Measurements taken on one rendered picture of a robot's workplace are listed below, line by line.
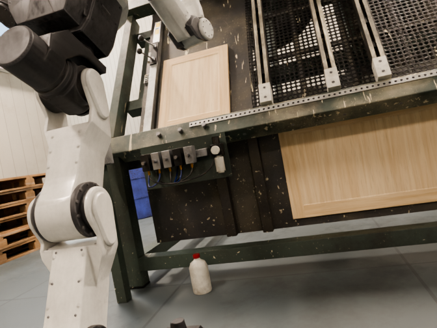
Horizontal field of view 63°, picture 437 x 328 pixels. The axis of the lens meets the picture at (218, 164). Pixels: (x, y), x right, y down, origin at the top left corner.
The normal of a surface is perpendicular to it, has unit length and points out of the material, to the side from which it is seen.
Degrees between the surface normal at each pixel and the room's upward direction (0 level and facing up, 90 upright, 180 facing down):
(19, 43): 67
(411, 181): 90
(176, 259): 90
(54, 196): 50
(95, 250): 94
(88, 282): 90
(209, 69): 57
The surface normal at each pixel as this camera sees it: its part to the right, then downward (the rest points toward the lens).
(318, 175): -0.26, 0.07
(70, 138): -0.30, -0.36
